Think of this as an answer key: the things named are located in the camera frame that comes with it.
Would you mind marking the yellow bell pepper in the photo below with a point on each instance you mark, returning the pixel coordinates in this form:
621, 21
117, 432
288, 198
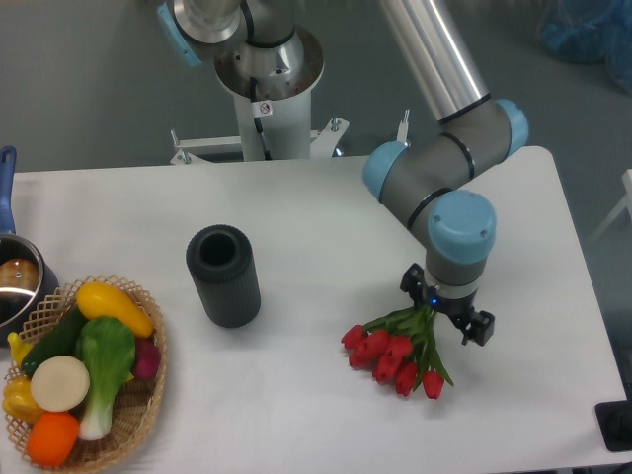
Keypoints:
19, 402

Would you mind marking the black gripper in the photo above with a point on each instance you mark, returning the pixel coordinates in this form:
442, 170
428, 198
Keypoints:
454, 301

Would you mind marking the green bok choy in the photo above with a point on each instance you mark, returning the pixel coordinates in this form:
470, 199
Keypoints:
107, 349

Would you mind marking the dark green cucumber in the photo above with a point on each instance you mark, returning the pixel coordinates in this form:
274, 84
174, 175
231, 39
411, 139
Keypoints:
60, 340

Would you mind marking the dark grey ribbed vase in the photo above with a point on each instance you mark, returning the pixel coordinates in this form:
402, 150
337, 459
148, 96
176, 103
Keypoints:
221, 262

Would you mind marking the yellow banana tip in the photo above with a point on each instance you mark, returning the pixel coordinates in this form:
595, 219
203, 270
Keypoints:
18, 347

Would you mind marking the yellow squash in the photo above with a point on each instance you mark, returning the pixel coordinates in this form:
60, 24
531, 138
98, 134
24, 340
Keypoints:
97, 299

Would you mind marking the red tulip bouquet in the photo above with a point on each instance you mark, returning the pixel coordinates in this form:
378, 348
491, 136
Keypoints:
400, 348

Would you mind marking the blue handled saucepan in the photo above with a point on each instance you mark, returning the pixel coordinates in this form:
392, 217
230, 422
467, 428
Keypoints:
26, 279

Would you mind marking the purple red radish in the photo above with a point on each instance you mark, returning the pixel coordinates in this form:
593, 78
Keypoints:
147, 360

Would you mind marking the blue plastic bag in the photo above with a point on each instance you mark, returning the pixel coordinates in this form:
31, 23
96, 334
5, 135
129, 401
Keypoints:
590, 32

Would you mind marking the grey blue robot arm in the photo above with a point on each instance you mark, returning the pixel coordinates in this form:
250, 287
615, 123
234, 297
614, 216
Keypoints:
270, 64

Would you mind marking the cream round radish slice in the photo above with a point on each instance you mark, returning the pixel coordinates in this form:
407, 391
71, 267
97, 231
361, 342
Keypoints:
60, 384

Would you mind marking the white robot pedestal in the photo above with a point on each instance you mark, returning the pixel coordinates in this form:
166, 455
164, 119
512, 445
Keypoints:
268, 130

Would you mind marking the white furniture frame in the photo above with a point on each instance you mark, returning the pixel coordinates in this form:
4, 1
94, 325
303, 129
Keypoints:
623, 205

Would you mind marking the orange fruit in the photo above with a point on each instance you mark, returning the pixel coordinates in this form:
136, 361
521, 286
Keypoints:
52, 439

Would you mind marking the black device at edge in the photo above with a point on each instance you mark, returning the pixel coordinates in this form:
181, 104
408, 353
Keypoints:
614, 420

